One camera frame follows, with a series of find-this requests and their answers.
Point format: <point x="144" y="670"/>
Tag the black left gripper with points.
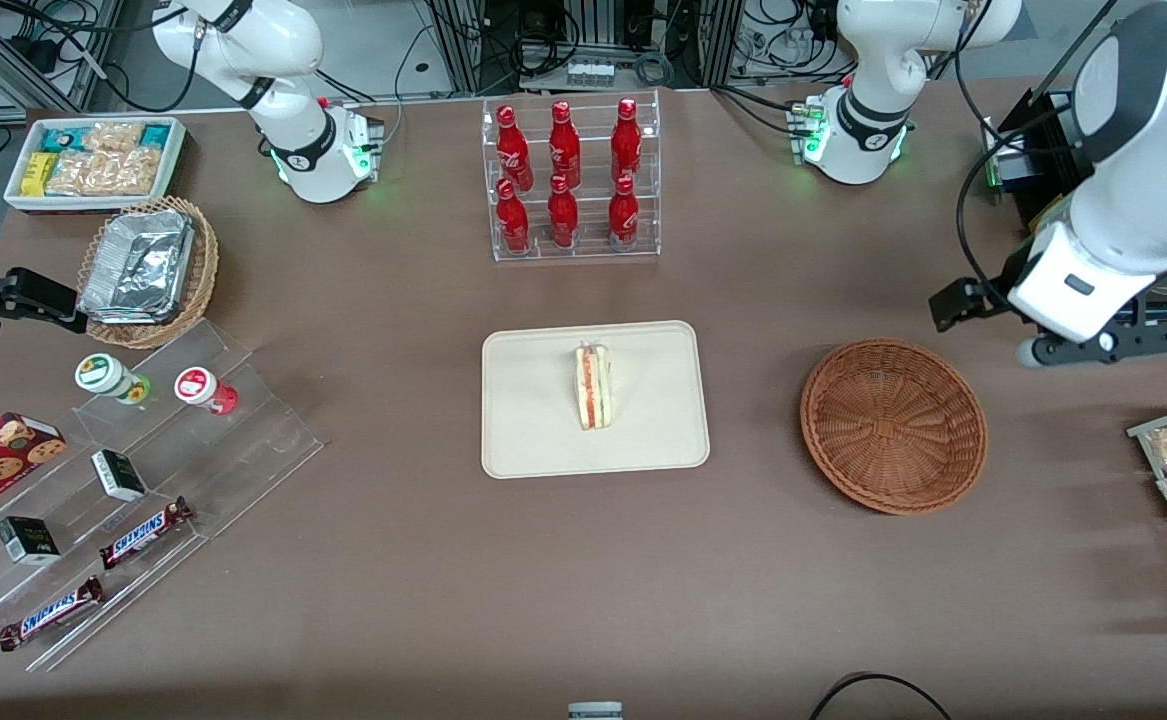
<point x="1001" y="283"/>

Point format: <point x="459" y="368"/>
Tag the triangle sandwich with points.
<point x="593" y="390"/>

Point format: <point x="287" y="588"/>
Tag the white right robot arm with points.
<point x="273" y="60"/>

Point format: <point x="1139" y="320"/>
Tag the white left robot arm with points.
<point x="1133" y="180"/>

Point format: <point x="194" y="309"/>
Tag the round brown wicker basket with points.
<point x="893" y="425"/>

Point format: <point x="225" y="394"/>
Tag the beige plastic tray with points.
<point x="533" y="420"/>

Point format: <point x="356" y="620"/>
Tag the oval light wicker basket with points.
<point x="205" y="270"/>

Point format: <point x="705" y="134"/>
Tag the aluminium foil tray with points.
<point x="138" y="265"/>

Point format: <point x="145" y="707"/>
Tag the grey metal box green light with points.
<point x="1005" y="160"/>

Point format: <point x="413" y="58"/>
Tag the black food warmer appliance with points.
<point x="1043" y="140"/>

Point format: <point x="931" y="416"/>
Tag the red cola bottle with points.
<point x="626" y="140"/>
<point x="512" y="145"/>
<point x="513" y="220"/>
<point x="564" y="145"/>
<point x="563" y="218"/>
<point x="623" y="218"/>

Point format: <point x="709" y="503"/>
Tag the clear acrylic bottle rack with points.
<point x="593" y="255"/>

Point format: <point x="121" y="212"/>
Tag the white power strip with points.
<point x="591" y="72"/>

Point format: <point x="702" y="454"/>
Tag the small grey device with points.
<point x="595" y="711"/>

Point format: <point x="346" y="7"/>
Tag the clear acrylic stepped shelf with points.
<point x="243" y="450"/>

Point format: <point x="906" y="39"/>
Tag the red lid yogurt cup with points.
<point x="199" y="386"/>

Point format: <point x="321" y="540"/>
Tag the white rectangular snack bin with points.
<point x="178" y="160"/>

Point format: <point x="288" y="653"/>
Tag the teal snack pack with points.
<point x="156" y="136"/>
<point x="60" y="138"/>

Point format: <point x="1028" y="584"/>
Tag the snickers chocolate bar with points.
<point x="143" y="534"/>
<point x="48" y="614"/>

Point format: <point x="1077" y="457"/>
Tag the clear rice cracker bag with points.
<point x="133" y="170"/>
<point x="78" y="173"/>
<point x="113" y="135"/>

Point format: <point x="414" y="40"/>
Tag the small black carton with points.
<point x="28" y="540"/>
<point x="119" y="475"/>

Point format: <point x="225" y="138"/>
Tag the green lid yogurt cup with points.
<point x="103" y="374"/>

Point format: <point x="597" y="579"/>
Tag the yellow snack pack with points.
<point x="37" y="174"/>

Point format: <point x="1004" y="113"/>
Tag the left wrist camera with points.
<point x="963" y="303"/>

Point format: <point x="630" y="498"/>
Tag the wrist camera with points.
<point x="43" y="295"/>
<point x="963" y="303"/>

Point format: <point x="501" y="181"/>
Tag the aluminium frame rack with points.
<point x="463" y="45"/>

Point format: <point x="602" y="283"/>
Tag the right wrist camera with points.
<point x="43" y="295"/>

